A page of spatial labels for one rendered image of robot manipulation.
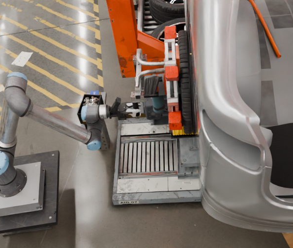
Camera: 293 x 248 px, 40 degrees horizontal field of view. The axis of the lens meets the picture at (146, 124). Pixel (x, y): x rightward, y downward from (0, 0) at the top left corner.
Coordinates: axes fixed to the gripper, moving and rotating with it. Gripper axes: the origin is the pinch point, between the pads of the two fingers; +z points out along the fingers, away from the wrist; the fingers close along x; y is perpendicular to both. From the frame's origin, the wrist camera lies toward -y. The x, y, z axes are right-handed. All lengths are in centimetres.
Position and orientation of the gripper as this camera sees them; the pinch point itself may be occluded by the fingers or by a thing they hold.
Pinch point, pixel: (138, 107)
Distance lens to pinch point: 254.0
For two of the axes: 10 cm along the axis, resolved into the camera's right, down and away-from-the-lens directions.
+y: 1.1, 6.4, 7.6
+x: -0.1, 7.7, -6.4
